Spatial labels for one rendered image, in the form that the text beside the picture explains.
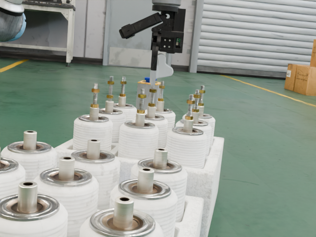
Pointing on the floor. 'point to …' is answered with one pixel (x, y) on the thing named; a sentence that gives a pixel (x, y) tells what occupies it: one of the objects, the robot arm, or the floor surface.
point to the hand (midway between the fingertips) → (151, 82)
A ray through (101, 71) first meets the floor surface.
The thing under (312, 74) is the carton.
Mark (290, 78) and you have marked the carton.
